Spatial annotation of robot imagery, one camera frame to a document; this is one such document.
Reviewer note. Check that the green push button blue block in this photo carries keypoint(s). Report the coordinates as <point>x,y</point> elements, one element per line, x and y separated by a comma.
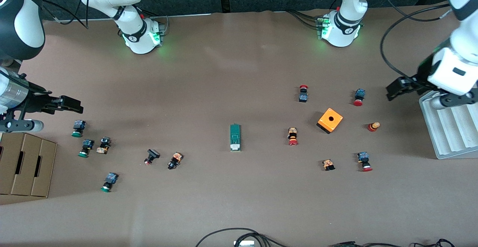
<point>88,143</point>
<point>111,178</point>
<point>79,124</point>

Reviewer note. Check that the brown cardboard divider box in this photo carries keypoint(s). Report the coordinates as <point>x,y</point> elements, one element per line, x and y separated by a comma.
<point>22,164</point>

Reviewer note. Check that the grey ridged plastic tray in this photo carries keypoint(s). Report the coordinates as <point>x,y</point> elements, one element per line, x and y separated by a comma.
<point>452,131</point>

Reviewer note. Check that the orange button enclosure box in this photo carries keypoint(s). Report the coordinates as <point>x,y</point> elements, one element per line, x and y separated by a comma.
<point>332,122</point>

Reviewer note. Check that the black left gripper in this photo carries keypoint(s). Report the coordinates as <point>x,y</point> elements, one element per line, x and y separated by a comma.
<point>417,81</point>

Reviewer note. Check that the red mushroom button blue block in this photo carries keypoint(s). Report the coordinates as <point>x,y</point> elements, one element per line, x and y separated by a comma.
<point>360,93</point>
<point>303,97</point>
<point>362,156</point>

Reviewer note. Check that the red mushroom button orange block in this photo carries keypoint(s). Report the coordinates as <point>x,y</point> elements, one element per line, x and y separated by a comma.
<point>292,132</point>

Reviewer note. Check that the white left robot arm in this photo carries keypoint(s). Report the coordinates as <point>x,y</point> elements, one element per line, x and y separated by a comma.
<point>347,0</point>

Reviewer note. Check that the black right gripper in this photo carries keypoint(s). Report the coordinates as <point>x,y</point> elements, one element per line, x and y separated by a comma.
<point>36,103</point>

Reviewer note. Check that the red yellow knob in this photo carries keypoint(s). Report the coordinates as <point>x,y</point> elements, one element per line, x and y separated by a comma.
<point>372,127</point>

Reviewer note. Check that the orange contact block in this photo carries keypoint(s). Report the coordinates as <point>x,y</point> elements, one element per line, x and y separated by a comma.
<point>328,163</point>

